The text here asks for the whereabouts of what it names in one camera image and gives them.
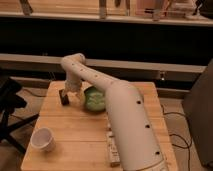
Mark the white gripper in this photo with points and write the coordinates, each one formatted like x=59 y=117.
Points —
x=73 y=84

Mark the dark brown eraser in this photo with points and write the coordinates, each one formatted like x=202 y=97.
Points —
x=63 y=98

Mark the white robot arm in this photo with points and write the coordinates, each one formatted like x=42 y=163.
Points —
x=136 y=142

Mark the robot base cabinet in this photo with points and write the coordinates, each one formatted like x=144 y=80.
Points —
x=198 y=107

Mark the green bowl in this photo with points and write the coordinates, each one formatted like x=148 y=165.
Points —
x=94 y=100

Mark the white paper cup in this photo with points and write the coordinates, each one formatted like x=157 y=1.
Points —
x=43 y=140

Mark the black chair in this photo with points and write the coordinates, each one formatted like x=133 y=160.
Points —
x=9 y=101

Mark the white glue bottle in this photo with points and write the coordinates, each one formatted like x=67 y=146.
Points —
x=113 y=155

